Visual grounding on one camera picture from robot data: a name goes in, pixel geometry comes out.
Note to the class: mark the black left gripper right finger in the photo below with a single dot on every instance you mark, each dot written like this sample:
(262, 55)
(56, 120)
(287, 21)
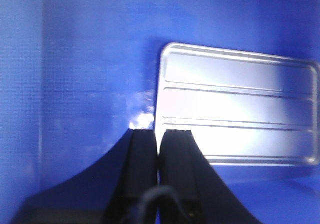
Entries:
(203, 196)

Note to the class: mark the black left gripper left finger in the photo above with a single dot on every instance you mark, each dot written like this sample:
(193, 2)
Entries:
(103, 193)

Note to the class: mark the small silver metal tray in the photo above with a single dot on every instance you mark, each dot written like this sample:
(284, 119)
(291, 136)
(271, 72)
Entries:
(243, 108)

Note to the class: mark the blue bin lower centre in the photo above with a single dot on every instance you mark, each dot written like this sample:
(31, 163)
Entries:
(75, 73)

